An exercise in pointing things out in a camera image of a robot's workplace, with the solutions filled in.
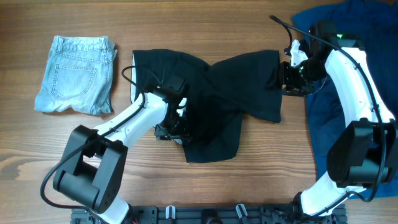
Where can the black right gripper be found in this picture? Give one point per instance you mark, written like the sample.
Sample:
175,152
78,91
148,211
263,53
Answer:
292,89

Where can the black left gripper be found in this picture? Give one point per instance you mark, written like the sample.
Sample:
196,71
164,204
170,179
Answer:
184,131

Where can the black shorts garment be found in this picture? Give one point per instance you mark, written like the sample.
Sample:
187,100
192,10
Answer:
218,95

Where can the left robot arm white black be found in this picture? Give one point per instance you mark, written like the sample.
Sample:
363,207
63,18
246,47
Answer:
92,166

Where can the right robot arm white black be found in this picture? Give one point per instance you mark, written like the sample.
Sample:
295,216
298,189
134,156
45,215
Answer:
364,155

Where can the blue garment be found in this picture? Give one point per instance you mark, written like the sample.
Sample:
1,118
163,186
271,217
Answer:
376,23

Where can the folded light blue jeans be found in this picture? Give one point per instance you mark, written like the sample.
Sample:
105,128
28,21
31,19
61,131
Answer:
78,76

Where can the black mounting rail base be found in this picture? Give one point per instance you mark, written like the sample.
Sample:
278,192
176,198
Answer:
266,214

